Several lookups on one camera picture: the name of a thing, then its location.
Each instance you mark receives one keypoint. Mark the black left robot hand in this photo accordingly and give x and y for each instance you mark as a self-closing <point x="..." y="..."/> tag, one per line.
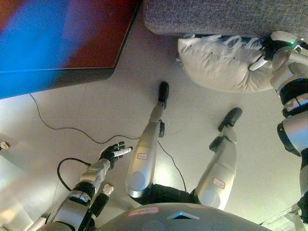
<point x="111" y="152"/>

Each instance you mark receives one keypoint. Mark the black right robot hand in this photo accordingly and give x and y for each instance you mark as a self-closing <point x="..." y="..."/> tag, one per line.
<point x="268" y="49"/>

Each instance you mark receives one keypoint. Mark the white fringed pillow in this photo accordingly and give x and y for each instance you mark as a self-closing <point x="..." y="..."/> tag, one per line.
<point x="216" y="67"/>

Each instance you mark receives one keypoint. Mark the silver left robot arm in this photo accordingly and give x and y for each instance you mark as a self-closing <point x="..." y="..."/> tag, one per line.
<point x="91" y="173"/>

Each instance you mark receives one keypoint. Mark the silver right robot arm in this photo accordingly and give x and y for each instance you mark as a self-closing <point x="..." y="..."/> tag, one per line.
<point x="288" y="72"/>

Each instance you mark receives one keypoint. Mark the silver left robot leg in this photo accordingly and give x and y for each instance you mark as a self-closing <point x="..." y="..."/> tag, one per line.
<point x="144" y="156"/>

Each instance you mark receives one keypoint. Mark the silver robot leg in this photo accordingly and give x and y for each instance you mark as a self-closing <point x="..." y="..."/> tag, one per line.
<point x="219" y="168"/>
<point x="144" y="156"/>

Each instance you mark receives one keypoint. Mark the person leg black trousers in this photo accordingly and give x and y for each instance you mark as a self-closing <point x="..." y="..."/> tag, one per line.
<point x="102" y="202"/>

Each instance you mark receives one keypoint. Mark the grey fabric armchair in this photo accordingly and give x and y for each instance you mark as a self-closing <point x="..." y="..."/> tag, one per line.
<point x="216" y="16"/>

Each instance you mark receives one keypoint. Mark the black robot pelvis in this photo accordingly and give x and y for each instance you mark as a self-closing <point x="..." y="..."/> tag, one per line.
<point x="166" y="193"/>

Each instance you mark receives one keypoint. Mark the black right robot foot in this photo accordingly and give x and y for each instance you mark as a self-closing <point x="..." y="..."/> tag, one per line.
<point x="231" y="118"/>

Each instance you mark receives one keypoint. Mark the black robot foot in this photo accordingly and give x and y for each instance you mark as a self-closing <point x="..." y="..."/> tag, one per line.
<point x="163" y="91"/>
<point x="231" y="118"/>

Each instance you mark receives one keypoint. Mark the black left robot foot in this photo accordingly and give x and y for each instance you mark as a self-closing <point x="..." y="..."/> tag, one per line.
<point x="163" y="91"/>

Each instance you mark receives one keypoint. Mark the grey robot torso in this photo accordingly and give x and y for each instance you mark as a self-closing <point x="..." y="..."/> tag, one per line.
<point x="168" y="221"/>

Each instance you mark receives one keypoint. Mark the silver right robot leg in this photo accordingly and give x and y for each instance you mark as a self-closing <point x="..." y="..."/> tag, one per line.
<point x="219" y="168"/>

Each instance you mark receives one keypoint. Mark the small beige floor object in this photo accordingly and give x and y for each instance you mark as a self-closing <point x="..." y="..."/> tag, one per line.
<point x="3" y="145"/>

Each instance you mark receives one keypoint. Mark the brown wooden table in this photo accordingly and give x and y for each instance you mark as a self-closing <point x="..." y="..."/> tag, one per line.
<point x="84" y="36"/>

